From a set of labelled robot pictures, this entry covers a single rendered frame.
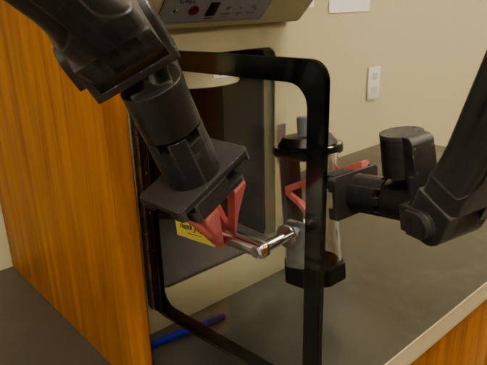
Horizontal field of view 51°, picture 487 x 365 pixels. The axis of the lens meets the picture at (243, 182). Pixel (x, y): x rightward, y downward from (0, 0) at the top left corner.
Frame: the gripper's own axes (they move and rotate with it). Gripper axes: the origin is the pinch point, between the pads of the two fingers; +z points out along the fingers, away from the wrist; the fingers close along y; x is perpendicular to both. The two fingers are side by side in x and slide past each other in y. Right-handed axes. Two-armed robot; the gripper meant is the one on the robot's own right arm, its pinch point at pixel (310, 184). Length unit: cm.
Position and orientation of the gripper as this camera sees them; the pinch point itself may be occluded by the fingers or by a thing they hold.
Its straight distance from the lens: 83.1
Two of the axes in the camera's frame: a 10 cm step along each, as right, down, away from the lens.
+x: 0.8, 9.7, 2.4
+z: -6.6, -1.3, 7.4
